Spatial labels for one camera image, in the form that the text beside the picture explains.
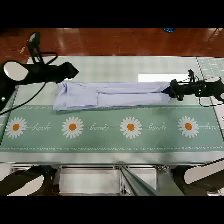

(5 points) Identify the black cable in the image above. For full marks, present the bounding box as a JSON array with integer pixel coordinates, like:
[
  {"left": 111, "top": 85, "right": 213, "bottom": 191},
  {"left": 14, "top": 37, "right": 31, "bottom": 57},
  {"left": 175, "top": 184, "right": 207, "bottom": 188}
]
[
  {"left": 196, "top": 94, "right": 224, "bottom": 108},
  {"left": 0, "top": 81, "right": 48, "bottom": 117}
]

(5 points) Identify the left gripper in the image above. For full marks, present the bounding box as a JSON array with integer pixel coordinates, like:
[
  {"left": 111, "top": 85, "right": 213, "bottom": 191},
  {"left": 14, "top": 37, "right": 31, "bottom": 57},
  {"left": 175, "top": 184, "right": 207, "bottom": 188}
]
[{"left": 56, "top": 61, "right": 80, "bottom": 84}]

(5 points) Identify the light blue shirt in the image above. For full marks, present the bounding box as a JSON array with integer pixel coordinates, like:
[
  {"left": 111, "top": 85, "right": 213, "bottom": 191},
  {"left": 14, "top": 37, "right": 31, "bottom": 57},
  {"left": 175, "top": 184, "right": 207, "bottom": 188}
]
[{"left": 52, "top": 80, "right": 173, "bottom": 112}]

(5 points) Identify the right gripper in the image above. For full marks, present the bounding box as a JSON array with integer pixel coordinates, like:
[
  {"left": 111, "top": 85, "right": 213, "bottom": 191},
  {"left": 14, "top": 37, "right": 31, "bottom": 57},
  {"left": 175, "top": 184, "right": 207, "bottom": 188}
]
[{"left": 168, "top": 78, "right": 185, "bottom": 102}]

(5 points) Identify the silver frame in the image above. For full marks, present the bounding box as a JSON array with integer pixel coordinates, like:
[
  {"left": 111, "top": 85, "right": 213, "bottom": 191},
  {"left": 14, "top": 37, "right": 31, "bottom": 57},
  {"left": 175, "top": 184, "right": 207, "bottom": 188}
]
[{"left": 0, "top": 161, "right": 224, "bottom": 197}]

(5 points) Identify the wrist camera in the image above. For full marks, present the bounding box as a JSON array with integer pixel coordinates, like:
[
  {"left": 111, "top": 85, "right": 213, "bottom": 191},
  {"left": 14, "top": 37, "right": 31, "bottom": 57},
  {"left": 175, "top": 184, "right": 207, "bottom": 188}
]
[
  {"left": 27, "top": 31, "right": 45, "bottom": 64},
  {"left": 186, "top": 68, "right": 199, "bottom": 84}
]

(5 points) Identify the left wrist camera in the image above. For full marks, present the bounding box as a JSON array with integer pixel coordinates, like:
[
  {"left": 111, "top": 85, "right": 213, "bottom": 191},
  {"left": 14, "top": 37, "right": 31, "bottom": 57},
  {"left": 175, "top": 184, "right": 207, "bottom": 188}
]
[{"left": 27, "top": 31, "right": 45, "bottom": 64}]

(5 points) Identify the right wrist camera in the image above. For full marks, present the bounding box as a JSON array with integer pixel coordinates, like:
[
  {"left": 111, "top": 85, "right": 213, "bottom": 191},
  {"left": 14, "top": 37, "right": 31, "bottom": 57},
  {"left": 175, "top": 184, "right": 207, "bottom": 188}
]
[{"left": 186, "top": 68, "right": 199, "bottom": 84}]

